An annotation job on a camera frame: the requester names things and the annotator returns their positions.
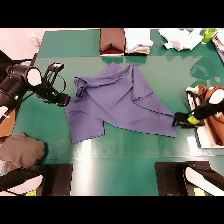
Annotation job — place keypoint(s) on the heap of clothes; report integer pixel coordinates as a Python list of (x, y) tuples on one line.
[(181, 38)]

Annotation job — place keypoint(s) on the grey-brown garment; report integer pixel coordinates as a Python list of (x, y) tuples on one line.
[(21, 151)]

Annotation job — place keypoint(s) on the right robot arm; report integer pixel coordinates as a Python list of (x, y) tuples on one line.
[(206, 176)]

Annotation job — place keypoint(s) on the red folded garment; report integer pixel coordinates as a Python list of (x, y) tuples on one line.
[(111, 52)]

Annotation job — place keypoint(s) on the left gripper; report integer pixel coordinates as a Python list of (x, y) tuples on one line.
[(55, 96)]

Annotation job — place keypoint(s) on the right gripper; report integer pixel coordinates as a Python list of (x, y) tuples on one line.
[(182, 120)]

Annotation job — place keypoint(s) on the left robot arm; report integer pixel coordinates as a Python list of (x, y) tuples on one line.
[(20, 78)]

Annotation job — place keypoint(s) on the purple shirt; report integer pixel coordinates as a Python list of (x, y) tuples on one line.
[(123, 100)]

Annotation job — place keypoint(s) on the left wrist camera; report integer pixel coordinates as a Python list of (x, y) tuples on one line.
[(55, 68)]

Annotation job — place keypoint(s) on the white folded garment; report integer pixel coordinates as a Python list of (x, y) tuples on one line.
[(137, 40)]

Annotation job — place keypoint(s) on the brown folded garment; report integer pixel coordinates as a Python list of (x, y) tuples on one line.
[(112, 39)]

